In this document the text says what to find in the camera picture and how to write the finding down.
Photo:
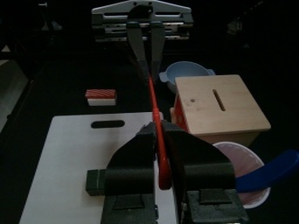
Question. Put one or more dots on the light blue bowl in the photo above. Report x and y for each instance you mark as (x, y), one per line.
(183, 70)

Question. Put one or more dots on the white cutting board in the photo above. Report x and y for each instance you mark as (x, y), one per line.
(70, 157)

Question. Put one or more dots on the red toy knife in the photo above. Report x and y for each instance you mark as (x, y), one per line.
(157, 122)

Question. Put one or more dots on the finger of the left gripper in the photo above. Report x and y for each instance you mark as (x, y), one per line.
(157, 43)
(137, 43)

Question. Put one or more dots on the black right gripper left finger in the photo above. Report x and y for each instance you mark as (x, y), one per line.
(129, 175)

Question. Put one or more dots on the wooden box with slot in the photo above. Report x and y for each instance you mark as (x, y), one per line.
(218, 105)

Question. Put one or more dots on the dark green sushi roll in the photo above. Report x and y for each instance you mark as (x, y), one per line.
(95, 182)

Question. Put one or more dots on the red and white toy sushi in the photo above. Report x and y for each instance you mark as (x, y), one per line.
(101, 97)

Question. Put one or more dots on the blue plastic utensil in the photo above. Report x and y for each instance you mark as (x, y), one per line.
(273, 170)

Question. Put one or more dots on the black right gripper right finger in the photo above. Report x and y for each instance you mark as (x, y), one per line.
(202, 169)

